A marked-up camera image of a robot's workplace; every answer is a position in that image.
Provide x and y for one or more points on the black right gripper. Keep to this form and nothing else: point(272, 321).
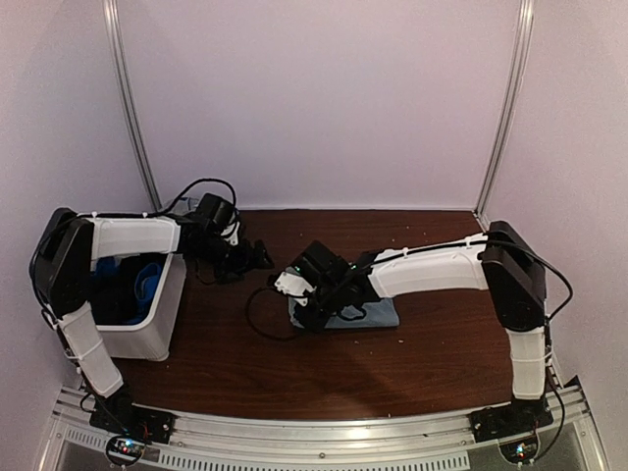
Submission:
point(314, 322)

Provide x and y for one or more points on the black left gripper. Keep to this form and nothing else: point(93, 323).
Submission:
point(244, 263)

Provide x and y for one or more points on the light blue denim skirt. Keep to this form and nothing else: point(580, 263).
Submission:
point(377, 315)

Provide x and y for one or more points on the black garment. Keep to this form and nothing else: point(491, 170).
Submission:
point(113, 300)

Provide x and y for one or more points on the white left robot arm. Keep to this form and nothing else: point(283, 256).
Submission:
point(72, 243)

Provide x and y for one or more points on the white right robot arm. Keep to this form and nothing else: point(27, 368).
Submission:
point(498, 261)

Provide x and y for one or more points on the white plastic laundry bin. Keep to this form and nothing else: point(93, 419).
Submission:
point(150, 339)

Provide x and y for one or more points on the blue garment in bin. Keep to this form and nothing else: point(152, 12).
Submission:
point(146, 283)

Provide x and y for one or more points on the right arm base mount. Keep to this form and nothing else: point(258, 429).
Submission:
point(514, 427)

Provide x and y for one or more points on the front aluminium rail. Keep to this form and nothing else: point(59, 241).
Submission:
point(440, 441)

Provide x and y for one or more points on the left aluminium frame post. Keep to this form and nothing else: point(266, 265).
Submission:
point(123, 79)

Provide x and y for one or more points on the aluminium frame post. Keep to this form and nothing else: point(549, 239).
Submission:
point(518, 63)
point(123, 79)

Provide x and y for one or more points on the right aluminium frame post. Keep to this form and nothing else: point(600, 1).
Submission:
point(518, 63)

